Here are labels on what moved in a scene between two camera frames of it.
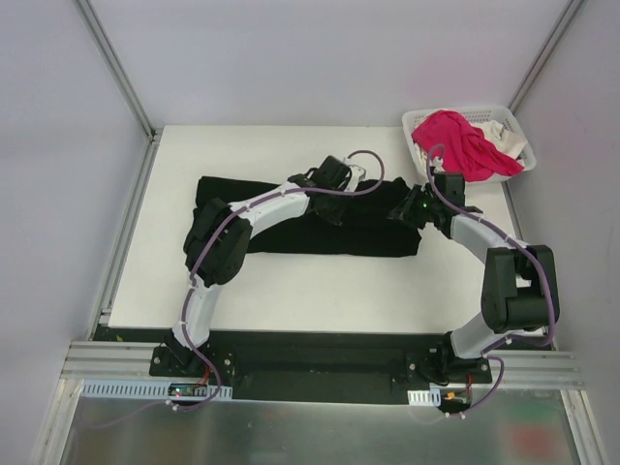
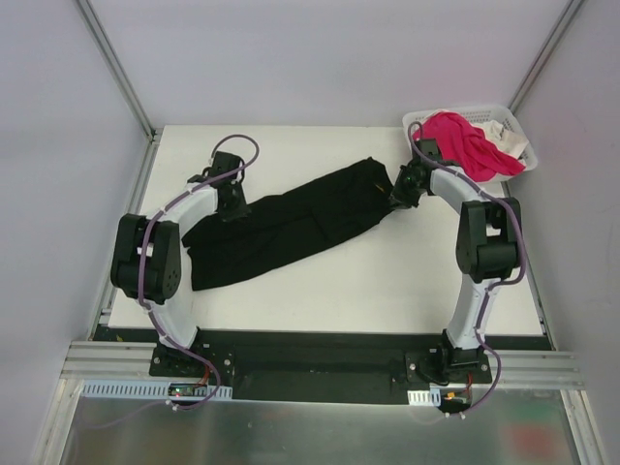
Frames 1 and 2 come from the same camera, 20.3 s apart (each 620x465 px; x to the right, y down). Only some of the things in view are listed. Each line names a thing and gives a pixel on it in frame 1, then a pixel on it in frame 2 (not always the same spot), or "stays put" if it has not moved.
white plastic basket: (475, 115) stays put
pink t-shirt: (461, 146) stays put
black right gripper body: (409, 205) → (403, 195)
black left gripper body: (327, 208) → (233, 207)
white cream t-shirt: (508, 140) stays put
